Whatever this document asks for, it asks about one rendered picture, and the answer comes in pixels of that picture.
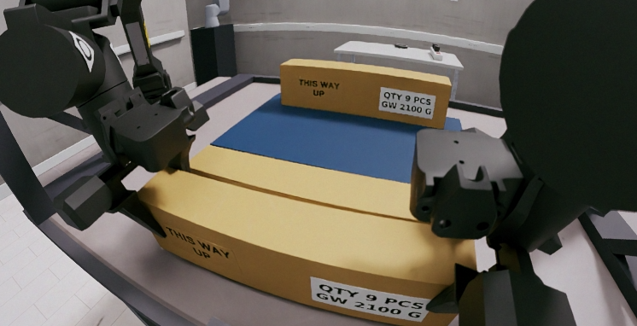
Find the brown cardboard carton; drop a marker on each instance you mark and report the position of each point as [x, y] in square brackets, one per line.
[382, 269]
[377, 92]
[310, 184]

